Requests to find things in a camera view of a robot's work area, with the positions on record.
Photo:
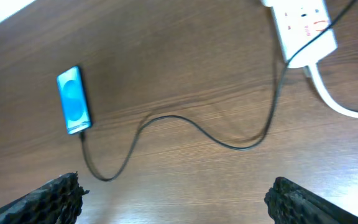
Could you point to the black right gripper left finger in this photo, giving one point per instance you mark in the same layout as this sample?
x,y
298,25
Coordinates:
x,y
59,201

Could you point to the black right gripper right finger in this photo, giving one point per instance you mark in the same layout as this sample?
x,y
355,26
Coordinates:
x,y
288,202

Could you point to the blue Galaxy smartphone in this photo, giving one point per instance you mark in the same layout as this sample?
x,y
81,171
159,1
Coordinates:
x,y
73,99

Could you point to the white power strip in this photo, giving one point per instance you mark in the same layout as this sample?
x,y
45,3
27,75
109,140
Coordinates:
x,y
302,30

